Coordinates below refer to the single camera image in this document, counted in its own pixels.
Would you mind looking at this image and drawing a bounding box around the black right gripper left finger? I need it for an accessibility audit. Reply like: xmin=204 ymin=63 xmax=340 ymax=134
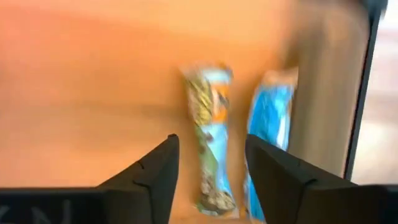
xmin=96 ymin=134 xmax=180 ymax=224

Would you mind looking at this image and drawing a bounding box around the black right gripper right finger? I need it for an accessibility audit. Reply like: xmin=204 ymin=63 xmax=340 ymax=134
xmin=245 ymin=134 xmax=357 ymax=224

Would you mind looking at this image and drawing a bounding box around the blue white granola bar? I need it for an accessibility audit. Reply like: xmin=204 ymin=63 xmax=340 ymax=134
xmin=244 ymin=70 xmax=298 ymax=222

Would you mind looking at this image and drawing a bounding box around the Chewy granola bar orange band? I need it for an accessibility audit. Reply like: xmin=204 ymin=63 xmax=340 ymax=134
xmin=182 ymin=63 xmax=239 ymax=218

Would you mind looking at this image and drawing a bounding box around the translucent orange plastic bin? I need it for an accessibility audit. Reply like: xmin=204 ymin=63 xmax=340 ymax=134
xmin=0 ymin=0 xmax=374 ymax=224

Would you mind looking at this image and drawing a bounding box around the black table frame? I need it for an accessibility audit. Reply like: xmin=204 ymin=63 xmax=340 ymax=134
xmin=343 ymin=0 xmax=389 ymax=181

